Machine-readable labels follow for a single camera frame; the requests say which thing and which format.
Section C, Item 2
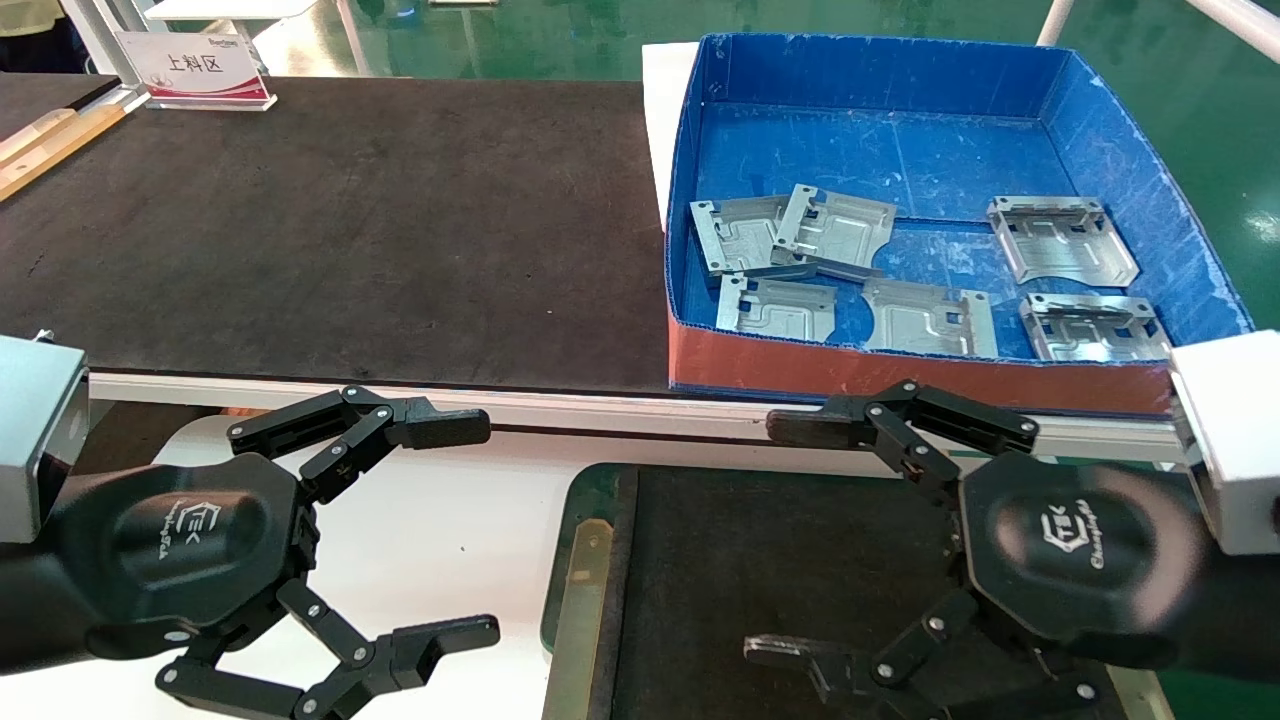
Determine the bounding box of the white board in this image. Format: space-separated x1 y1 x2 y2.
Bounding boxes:
145 0 319 22

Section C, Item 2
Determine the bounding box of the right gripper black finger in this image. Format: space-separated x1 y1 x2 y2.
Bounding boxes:
745 590 1101 720
768 380 1041 506

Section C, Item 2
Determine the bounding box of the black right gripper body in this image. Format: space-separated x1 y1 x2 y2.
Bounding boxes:
960 452 1209 643

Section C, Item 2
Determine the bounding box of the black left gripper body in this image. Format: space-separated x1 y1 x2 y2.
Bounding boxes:
45 455 321 656

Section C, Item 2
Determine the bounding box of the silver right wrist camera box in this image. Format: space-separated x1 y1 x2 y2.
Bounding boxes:
1168 330 1280 557

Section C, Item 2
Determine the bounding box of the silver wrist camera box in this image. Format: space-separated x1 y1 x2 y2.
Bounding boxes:
1168 330 1280 557
0 335 89 546

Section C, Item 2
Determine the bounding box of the acrylic sign with Chinese text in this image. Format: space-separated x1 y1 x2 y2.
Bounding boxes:
115 30 279 112

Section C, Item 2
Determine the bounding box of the white foam sheet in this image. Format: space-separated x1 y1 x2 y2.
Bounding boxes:
640 42 701 233

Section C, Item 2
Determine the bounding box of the black tray with green rim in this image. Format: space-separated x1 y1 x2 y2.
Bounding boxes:
540 462 1176 720

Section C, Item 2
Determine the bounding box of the aluminium table frame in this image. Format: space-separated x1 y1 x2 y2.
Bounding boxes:
88 372 1201 467

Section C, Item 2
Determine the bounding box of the stamped grey metal part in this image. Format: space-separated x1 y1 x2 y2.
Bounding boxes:
772 184 898 283
988 196 1141 287
1020 293 1173 363
862 278 999 359
716 275 838 343
690 195 816 281

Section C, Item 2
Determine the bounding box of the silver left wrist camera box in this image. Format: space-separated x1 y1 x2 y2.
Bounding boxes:
0 335 89 546

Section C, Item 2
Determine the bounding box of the blue box with orange outside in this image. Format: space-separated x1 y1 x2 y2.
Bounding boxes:
665 32 1256 416

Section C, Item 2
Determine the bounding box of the wooden strip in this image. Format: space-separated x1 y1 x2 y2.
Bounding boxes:
0 103 128 203

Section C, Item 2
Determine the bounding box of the white tube railing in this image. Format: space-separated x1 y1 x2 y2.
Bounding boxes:
1035 0 1280 63

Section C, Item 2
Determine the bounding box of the white aluminium post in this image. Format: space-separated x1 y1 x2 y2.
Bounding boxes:
60 0 151 101

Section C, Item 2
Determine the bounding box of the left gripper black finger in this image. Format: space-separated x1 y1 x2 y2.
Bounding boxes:
227 385 491 506
155 580 501 720

